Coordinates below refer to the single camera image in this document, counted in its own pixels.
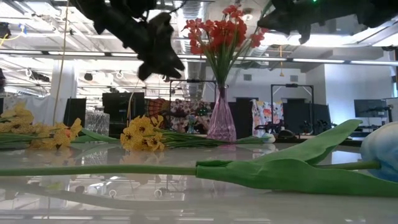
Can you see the black ceiling-mounted device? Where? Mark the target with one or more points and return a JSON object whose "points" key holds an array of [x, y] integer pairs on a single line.
{"points": [[4, 30]]}

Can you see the white cloth curtain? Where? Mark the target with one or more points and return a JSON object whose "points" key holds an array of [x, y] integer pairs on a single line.
{"points": [[37, 110]]}

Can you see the long ceiling light strip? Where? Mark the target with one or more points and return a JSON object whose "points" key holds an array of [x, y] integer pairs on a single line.
{"points": [[31, 52], [317, 60]]}

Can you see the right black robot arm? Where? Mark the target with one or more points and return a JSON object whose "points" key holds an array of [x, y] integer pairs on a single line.
{"points": [[357, 11]]}

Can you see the black metal frame stand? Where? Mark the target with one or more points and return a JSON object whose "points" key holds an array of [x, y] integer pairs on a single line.
{"points": [[292, 85], [196, 81]]}

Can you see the clear cut-glass vase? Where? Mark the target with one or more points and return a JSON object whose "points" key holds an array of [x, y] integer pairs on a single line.
{"points": [[98, 123]]}

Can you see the black shelf cabinet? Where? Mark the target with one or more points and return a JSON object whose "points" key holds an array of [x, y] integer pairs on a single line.
{"points": [[119, 105]]}

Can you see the orange mandala tapestry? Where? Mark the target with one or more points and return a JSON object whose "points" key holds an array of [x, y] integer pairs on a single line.
{"points": [[155, 107]]}

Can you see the white artificial tulip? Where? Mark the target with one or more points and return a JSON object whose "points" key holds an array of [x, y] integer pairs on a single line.
{"points": [[269, 138], [280, 177]]}

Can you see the black dome-shaped object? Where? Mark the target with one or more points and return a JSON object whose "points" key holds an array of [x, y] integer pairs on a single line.
{"points": [[286, 134]]}

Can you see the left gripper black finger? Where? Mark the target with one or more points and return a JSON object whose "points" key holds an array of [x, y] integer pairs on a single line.
{"points": [[172, 68], [144, 72]]}

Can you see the dark floral tapestry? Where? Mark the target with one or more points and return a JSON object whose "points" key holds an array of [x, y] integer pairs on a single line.
{"points": [[183, 110]]}

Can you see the wide black partition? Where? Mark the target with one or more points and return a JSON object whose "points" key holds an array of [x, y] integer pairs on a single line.
{"points": [[320, 115]]}

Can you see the white floral cloth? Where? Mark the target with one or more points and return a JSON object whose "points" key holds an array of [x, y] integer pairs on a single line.
{"points": [[267, 113]]}

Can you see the yellow artificial flower bunch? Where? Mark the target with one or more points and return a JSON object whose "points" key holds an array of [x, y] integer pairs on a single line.
{"points": [[59, 138], [140, 133]]}

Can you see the red artificial flower bunch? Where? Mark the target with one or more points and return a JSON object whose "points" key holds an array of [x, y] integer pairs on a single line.
{"points": [[224, 34]]}

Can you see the dark computer monitor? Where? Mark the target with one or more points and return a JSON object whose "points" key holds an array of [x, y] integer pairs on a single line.
{"points": [[370, 108]]}

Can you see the silver vertical ventilation duct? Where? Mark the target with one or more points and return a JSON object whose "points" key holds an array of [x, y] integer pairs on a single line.
{"points": [[194, 88]]}

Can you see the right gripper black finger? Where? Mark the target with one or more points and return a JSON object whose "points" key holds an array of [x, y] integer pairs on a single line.
{"points": [[273, 17], [273, 28]]}

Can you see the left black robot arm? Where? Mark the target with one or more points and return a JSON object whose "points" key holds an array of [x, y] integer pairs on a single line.
{"points": [[118, 21]]}

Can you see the black metal table frame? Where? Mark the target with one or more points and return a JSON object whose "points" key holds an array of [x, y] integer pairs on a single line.
{"points": [[329, 142]]}

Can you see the pink glass vase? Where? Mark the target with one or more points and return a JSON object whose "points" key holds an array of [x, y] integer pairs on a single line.
{"points": [[221, 124]]}

